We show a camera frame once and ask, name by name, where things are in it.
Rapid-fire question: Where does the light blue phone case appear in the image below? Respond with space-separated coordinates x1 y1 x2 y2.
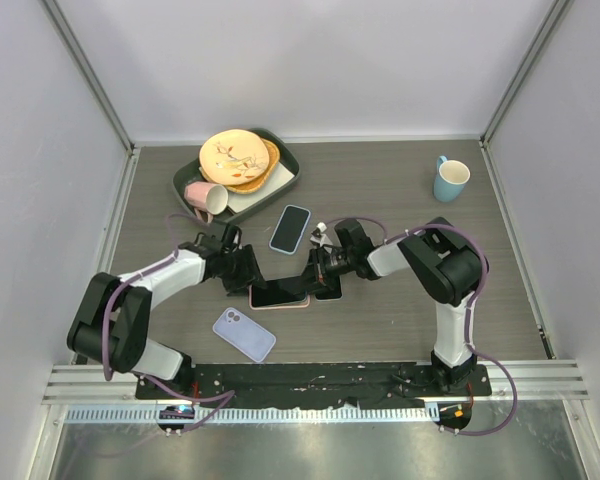
268 204 313 257

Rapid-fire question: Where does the white cable duct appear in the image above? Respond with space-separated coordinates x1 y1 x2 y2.
65 403 439 425

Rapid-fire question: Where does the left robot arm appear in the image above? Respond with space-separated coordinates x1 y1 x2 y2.
67 223 265 399

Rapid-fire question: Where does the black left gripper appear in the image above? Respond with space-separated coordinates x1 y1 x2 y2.
221 245 268 297

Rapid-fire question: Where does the pink mug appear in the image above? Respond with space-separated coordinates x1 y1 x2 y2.
184 181 229 224

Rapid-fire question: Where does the dark blue phone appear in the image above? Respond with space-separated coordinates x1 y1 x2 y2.
270 205 311 254

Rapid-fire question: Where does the dark green tray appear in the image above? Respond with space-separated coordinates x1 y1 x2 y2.
172 127 301 224

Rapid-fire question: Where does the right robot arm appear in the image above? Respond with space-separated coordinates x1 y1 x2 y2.
250 217 489 395

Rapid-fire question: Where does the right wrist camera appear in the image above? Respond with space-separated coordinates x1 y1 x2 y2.
310 222 330 247

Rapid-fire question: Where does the blue mug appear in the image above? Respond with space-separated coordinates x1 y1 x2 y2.
433 156 471 203

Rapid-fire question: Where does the white paper sheet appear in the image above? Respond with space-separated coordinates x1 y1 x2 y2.
227 163 294 214

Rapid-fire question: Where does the white-edged phone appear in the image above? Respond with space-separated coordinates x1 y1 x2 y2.
314 279 342 301

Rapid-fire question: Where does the teal-edged phone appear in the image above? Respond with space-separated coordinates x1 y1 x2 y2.
249 279 308 309

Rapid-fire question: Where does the pink phone case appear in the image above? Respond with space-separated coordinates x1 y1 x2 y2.
249 283 310 310

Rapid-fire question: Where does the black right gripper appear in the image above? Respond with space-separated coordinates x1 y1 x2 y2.
293 247 354 299

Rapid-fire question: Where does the lavender phone case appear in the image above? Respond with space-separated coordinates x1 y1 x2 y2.
212 308 276 363

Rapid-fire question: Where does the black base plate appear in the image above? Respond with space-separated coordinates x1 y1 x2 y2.
165 362 492 410

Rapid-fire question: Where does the woven orange plate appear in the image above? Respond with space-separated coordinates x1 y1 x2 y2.
223 143 279 193

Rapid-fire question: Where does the floral cream plate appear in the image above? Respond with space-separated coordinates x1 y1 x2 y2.
199 129 270 186

